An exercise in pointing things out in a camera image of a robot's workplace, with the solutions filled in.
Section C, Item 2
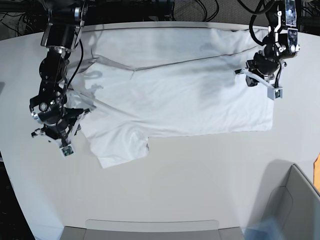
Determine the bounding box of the white T-shirt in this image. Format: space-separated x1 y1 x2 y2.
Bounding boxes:
67 27 274 168

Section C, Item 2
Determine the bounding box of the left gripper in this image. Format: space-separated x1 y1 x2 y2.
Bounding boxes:
245 51 287 87

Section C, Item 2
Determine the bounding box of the blue translucent object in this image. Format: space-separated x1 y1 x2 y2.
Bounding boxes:
243 217 281 240

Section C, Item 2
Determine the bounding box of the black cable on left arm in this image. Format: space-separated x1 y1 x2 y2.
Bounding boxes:
249 0 270 47

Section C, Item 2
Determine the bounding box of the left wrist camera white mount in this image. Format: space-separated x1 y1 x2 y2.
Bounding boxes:
234 68 283 100

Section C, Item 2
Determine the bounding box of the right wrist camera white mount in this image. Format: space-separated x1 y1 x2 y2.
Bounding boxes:
56 117 81 157

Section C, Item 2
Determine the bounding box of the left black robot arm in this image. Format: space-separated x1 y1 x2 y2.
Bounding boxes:
246 0 300 88

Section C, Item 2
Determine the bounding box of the orange object right edge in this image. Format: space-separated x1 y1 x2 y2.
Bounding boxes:
313 154 320 178

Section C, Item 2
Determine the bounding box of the grey tray bottom edge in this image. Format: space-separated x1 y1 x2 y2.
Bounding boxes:
60 219 245 240

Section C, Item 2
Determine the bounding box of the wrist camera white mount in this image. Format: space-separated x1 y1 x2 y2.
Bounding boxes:
234 68 283 100
56 117 81 157

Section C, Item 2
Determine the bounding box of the grey cardboard box right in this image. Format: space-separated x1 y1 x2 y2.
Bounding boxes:
263 164 320 240

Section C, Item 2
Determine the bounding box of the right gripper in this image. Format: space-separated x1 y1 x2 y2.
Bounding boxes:
31 107 96 142

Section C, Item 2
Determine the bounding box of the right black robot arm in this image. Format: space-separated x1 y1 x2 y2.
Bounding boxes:
29 0 89 146

